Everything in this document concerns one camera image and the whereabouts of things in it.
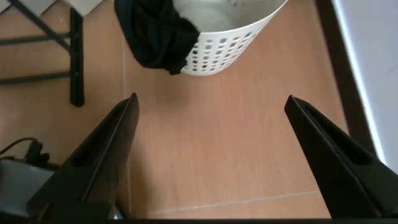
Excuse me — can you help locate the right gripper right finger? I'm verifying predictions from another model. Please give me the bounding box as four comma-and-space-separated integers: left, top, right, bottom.
284, 95, 398, 218

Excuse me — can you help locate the black garment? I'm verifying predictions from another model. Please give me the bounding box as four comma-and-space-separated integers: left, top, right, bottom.
114, 0, 201, 76

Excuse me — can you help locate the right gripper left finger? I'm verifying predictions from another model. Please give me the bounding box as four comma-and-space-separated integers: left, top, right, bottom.
26, 92, 140, 218

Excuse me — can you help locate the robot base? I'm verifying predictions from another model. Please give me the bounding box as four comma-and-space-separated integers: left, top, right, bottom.
0, 136, 63, 218

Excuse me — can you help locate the white laundry basket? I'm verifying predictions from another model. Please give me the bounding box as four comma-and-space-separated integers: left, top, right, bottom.
172, 0, 289, 77

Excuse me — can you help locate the black clothes rack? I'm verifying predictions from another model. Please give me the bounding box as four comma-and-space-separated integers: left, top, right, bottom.
0, 0, 85, 108

